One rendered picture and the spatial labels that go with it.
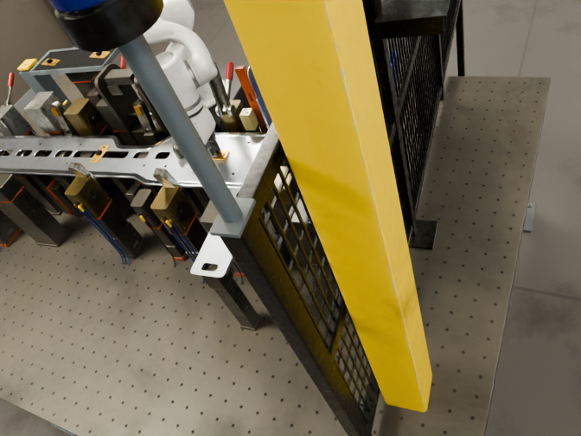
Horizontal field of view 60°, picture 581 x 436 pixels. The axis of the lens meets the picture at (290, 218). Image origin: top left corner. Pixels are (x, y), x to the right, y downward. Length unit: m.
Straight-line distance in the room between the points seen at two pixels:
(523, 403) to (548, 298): 0.44
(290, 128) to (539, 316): 1.76
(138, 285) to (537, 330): 1.49
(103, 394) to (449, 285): 1.03
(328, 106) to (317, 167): 0.10
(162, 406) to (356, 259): 0.91
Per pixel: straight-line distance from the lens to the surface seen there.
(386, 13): 1.03
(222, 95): 1.56
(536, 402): 2.06
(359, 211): 0.64
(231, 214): 0.52
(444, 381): 1.32
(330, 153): 0.57
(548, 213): 2.50
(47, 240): 2.12
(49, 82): 2.32
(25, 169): 2.03
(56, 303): 1.94
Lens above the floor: 1.93
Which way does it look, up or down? 47 degrees down
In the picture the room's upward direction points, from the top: 24 degrees counter-clockwise
